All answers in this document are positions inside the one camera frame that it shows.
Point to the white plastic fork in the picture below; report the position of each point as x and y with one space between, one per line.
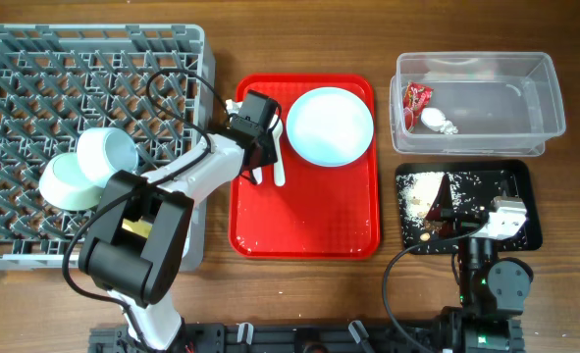
255 176

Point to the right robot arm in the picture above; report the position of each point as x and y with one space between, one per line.
492 290

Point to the large light blue plate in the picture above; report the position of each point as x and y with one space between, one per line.
329 127

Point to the grey dishwasher rack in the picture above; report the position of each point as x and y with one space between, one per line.
56 81

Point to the yellow plastic cup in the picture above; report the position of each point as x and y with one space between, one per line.
141 228

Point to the mint green bowl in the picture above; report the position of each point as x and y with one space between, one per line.
64 185

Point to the clear plastic bin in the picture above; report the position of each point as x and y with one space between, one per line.
502 103

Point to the small light blue bowl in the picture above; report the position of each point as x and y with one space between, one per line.
103 151

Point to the red snack wrapper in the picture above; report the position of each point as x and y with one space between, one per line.
415 98

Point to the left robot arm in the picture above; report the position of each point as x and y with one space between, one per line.
133 246

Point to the black tray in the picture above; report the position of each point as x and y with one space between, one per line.
473 187

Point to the white plastic spoon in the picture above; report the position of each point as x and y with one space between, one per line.
278 166

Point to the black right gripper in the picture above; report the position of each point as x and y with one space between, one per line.
443 209

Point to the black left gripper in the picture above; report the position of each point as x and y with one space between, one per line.
270 152

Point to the white tissue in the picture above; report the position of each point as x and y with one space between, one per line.
435 120

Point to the red plastic tray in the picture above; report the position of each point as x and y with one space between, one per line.
320 213

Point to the food scraps with rice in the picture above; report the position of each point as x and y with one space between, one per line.
437 207

